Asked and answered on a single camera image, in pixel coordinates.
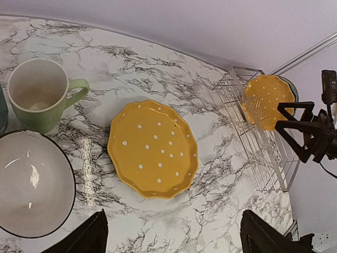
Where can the white saucer dark rim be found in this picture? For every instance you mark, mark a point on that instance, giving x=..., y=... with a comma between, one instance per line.
x=37, y=185

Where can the blue dotted plate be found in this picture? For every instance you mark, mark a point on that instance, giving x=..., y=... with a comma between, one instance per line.
x=292, y=87

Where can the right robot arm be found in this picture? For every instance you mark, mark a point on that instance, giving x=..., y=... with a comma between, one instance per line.
x=333, y=139

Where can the metal wire dish rack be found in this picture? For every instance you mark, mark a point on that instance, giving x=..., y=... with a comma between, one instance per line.
x=272, y=161

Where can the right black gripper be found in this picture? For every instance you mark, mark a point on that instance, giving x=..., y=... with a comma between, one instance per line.
x=317, y=130

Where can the light blue mug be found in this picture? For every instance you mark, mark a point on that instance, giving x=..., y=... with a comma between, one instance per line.
x=3, y=112

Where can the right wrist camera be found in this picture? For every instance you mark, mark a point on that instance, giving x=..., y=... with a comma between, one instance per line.
x=328, y=86

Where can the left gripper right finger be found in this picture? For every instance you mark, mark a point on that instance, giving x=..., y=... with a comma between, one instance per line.
x=258, y=236

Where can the light green mug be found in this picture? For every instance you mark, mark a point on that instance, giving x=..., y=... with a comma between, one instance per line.
x=39, y=91

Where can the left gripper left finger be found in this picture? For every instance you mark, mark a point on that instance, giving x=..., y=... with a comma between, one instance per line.
x=90, y=236

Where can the yellow dotted plate front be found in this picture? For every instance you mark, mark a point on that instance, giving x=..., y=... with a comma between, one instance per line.
x=153, y=149

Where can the right aluminium frame post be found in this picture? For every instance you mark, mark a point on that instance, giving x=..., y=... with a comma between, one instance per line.
x=305, y=55

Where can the yellow dotted plate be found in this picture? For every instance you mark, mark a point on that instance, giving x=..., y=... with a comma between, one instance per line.
x=153, y=149
x=265, y=92

